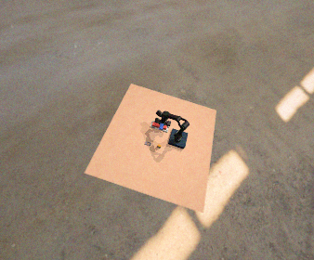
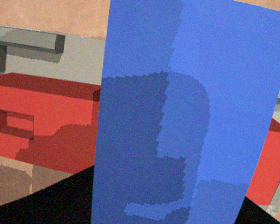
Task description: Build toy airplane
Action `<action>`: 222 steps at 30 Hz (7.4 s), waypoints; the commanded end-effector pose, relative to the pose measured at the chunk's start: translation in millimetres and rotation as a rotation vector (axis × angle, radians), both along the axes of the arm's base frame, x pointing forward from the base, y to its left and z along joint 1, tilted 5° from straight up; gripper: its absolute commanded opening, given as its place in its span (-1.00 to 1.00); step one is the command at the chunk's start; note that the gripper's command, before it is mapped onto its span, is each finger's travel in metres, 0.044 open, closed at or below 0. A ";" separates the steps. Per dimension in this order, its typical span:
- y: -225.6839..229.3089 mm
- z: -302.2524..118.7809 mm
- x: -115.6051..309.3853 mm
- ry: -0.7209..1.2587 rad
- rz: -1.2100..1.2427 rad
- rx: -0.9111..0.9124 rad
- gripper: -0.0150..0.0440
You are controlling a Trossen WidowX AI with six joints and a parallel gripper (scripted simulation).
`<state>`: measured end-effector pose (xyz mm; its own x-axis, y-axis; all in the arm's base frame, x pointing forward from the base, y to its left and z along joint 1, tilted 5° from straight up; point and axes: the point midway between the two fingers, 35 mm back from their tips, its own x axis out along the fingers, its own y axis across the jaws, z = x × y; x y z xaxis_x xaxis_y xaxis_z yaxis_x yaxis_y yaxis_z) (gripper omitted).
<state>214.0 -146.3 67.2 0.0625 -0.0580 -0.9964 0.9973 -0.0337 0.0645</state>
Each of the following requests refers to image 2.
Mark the red fuselage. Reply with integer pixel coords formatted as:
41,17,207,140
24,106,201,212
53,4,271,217
0,72,280,206

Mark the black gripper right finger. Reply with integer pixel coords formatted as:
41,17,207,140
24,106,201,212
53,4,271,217
234,197,280,224

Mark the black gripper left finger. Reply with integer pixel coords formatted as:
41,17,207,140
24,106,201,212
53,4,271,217
0,164,95,224

